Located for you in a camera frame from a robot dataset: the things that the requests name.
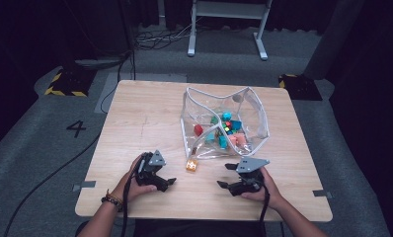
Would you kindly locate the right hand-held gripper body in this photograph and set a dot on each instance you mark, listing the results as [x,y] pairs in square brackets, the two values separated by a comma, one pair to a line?
[250,181]

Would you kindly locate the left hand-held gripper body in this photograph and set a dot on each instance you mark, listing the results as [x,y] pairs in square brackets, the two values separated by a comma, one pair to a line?
[146,171]

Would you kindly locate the salmon toy block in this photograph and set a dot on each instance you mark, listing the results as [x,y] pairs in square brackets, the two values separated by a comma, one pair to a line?
[233,141]

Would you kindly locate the teal toy block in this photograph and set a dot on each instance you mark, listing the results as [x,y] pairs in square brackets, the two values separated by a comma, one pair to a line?
[227,116]
[210,137]
[223,142]

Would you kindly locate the long pink toy block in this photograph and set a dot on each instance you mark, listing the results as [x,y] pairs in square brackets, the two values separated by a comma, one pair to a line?
[241,139]

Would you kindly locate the orange toy block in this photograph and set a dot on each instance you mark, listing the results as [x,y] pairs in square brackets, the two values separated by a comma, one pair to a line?
[192,165]

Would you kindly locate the multicoloured puzzle cube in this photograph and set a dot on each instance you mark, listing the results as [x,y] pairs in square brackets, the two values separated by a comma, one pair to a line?
[227,128]

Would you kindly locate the clear plastic bag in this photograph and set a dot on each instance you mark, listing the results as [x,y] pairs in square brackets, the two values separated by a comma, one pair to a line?
[197,144]

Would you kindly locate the blue toy block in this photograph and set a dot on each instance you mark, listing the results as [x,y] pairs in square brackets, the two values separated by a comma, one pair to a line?
[236,125]

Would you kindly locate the green toy block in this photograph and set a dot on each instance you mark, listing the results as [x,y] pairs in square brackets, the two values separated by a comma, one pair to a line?
[214,120]

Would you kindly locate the red toy block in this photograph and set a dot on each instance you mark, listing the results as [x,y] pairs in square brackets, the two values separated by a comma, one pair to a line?
[198,130]

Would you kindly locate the person's right hand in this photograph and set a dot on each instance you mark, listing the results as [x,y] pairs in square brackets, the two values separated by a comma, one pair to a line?
[272,194]

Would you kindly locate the person's left hand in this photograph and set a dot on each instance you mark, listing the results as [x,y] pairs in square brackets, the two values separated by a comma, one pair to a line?
[128,189]

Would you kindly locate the person's dark clothing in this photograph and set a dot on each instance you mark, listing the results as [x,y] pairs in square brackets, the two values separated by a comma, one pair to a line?
[201,228]

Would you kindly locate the grey tape piece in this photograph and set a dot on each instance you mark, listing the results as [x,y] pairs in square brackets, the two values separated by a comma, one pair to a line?
[321,193]
[84,186]

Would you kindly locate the black yellow striped base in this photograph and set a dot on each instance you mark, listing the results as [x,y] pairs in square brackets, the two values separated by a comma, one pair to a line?
[299,87]
[69,82]

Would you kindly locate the dark stand base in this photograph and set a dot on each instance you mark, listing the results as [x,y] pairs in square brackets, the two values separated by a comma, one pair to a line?
[99,62]

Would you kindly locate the grey curtain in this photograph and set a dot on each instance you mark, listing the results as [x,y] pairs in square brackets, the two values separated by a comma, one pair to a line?
[332,39]

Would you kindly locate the white desk frame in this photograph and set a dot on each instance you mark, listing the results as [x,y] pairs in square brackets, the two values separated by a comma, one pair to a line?
[192,33]

